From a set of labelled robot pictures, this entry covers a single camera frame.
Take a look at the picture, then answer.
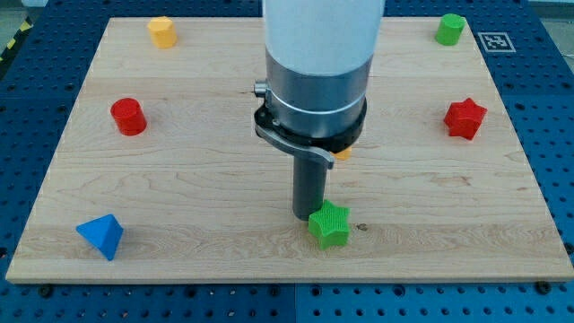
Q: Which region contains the red cylinder block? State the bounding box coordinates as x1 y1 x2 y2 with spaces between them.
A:
110 98 147 136

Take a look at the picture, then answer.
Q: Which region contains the yellow heart block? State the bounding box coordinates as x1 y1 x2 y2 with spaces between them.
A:
331 146 352 161

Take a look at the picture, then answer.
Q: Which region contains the wooden board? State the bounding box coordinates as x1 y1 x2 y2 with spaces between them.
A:
6 17 573 284

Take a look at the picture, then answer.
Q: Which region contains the green star block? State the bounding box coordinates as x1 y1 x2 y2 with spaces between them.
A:
308 199 350 249

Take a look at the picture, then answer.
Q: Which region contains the red star block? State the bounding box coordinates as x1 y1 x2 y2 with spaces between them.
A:
444 98 488 140

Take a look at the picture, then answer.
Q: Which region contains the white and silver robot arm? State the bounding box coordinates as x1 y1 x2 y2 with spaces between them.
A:
263 0 384 138

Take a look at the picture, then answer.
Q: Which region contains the green cylinder block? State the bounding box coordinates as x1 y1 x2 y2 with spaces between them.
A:
435 13 466 46

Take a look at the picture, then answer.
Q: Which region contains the blue pyramid block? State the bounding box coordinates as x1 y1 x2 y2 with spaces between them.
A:
75 214 124 261

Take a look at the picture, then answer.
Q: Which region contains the black tool clamp with lever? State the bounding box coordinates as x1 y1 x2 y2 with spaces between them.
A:
254 102 367 170

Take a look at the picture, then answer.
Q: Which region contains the yellow hexagon block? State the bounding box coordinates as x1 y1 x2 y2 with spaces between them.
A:
147 16 178 48

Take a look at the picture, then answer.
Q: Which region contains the fiducial marker tag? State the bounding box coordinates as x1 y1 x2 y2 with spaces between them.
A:
478 31 516 53

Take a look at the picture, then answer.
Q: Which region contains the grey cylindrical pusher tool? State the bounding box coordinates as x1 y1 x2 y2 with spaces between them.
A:
292 157 327 221

